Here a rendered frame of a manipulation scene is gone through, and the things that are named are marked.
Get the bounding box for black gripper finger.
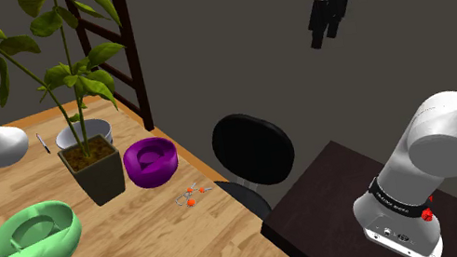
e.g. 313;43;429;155
302;0;337;51
319;0;356;40

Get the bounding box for black office chair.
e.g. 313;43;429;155
203;105;305;229

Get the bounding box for dark robot stand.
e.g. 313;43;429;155
248;120;457;257

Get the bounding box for dark wooden ladder shelf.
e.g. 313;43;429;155
61;0;156;142

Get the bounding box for purple bowl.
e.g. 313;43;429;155
120;133;183;194

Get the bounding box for white bowl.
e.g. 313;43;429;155
53;115;114;153

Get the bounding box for potted green plant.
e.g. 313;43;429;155
0;0;151;224

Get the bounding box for black pen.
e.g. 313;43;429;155
35;131;52;156

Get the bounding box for green bowl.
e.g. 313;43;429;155
0;196;87;257

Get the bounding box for wire puzzle with orange balls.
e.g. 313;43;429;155
172;179;216;210

